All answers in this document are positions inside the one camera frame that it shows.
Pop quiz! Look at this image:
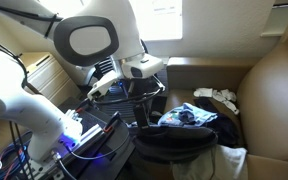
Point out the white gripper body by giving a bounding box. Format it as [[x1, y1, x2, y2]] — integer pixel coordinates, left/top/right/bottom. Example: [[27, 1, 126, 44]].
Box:
[[121, 53, 164, 79]]

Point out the black backpack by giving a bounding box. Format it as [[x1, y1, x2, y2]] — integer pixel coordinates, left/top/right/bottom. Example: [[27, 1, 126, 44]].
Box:
[[129, 121, 219, 164]]

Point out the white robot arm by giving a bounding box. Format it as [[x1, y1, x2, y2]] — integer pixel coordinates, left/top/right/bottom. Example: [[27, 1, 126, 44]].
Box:
[[0, 0, 163, 164]]

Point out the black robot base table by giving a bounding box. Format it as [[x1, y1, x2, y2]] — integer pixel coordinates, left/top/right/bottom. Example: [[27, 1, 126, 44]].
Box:
[[29, 109, 134, 180]]

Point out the black mesh office chair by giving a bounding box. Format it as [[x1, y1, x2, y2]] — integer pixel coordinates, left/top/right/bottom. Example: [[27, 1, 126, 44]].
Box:
[[83, 39, 166, 124]]

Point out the light blue shirt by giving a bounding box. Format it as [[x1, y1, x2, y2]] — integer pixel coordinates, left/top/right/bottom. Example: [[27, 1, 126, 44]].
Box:
[[158, 103, 218, 127]]

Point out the white socks pile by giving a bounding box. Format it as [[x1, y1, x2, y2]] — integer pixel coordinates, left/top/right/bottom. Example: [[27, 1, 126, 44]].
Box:
[[193, 88, 239, 115]]

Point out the dark navy garment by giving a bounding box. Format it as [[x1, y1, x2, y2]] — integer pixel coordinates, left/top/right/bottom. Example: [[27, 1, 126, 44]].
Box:
[[194, 97, 240, 148]]

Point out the white cloth on armrest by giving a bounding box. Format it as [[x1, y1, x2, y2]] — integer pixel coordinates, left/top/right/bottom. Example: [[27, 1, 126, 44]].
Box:
[[172, 145, 248, 180]]

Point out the beige drawer cabinet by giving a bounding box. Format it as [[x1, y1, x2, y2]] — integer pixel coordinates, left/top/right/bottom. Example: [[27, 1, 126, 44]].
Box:
[[21, 52, 81, 106]]

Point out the tan leather sofa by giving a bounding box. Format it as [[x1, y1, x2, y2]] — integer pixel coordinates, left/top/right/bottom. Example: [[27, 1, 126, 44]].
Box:
[[165, 43, 288, 180]]

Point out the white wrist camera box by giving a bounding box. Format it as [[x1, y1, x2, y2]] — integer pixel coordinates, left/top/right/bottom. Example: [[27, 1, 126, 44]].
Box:
[[87, 70, 118, 100]]

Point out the blue cable bundle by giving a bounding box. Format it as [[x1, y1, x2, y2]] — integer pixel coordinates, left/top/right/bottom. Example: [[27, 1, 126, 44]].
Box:
[[0, 131, 34, 180]]

